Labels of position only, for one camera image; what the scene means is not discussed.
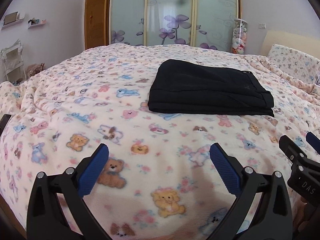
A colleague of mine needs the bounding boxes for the person's right hand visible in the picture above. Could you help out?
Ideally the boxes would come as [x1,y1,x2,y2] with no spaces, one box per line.
[293,197,316,232]

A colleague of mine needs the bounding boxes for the wooden door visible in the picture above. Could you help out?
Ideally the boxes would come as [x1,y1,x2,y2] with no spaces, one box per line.
[84,0,105,49]

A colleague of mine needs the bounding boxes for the white ornate rack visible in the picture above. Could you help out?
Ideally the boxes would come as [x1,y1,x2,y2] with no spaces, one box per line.
[1,39,27,83]

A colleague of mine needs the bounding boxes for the cartoon print pillow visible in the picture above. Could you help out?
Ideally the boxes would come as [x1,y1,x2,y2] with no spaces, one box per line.
[267,44,319,85]

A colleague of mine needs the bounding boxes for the white wall shelf with box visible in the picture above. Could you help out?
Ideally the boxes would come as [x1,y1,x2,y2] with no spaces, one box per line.
[1,11,25,29]

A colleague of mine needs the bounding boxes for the white wall shelf with figurines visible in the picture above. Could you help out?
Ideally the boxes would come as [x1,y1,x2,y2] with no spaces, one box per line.
[28,18,47,29]

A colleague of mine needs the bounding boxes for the white wall socket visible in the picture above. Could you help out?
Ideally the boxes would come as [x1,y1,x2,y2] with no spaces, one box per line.
[259,23,266,29]

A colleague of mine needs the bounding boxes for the pink cartoon print blanket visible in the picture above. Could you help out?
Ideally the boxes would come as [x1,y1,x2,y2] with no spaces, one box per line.
[1,43,319,239]

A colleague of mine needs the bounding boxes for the black pants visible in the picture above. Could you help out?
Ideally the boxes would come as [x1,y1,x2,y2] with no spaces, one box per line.
[148,59,274,116]

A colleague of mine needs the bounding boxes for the tall jar of plush toys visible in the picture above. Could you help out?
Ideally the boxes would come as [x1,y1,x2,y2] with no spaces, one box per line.
[231,18,248,55]

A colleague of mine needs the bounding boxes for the cream padded headboard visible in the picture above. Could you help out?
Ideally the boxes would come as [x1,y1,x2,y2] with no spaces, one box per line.
[260,30,320,59]

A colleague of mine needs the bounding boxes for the frosted floral sliding wardrobe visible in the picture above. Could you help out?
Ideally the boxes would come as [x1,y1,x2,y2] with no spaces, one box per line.
[105,0,243,52]

